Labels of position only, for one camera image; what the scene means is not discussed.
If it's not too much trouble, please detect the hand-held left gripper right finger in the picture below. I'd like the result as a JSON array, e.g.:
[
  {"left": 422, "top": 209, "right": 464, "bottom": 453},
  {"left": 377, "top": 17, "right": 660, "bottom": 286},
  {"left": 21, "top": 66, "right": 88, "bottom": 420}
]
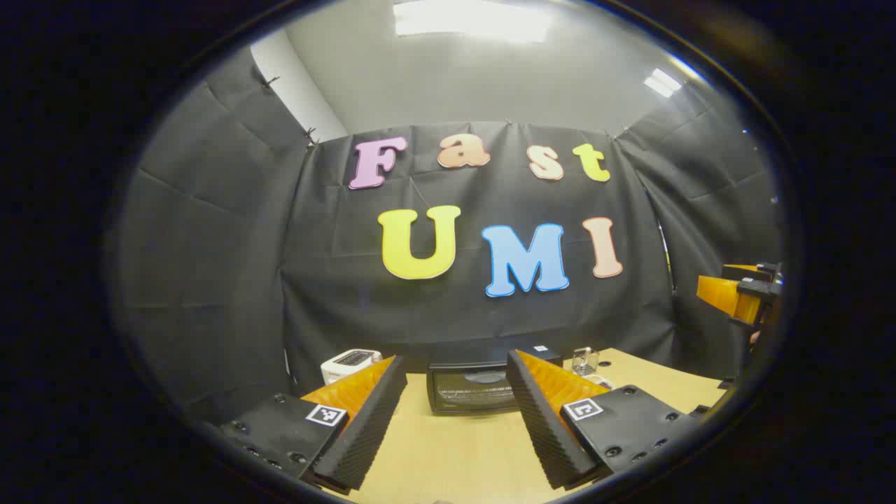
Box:
[{"left": 505, "top": 349, "right": 711, "bottom": 491}]

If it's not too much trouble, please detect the white toaster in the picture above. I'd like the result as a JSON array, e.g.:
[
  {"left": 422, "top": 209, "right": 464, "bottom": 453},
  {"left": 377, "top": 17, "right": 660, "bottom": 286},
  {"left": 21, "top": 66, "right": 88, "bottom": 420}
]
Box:
[{"left": 321, "top": 349, "right": 384, "bottom": 386}]

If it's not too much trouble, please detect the large ceiling light panel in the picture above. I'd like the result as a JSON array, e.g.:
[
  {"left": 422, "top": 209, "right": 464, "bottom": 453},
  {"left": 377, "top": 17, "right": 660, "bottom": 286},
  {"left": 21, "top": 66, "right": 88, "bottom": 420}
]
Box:
[{"left": 393, "top": 0, "right": 554, "bottom": 43}]

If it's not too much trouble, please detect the wire mesh holder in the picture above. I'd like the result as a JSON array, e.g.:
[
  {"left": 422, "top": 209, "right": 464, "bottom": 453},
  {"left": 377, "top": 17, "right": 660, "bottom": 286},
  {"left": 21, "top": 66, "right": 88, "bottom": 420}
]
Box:
[{"left": 571, "top": 346, "right": 601, "bottom": 377}]

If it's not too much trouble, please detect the small ceiling light panel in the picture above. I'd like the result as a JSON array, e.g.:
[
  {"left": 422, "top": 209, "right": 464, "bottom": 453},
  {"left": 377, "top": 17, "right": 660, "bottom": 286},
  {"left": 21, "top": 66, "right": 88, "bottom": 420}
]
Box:
[{"left": 644, "top": 68, "right": 683, "bottom": 99}]

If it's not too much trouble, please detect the black electric oven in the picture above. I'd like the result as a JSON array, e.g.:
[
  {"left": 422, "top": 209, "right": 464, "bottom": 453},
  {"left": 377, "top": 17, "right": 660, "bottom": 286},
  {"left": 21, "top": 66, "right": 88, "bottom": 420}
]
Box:
[{"left": 427, "top": 343, "right": 564, "bottom": 416}]

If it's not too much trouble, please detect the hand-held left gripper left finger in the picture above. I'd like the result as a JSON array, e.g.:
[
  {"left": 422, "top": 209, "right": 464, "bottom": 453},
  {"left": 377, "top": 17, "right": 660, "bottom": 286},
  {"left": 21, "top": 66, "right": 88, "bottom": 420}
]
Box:
[{"left": 220, "top": 355, "right": 408, "bottom": 492}]

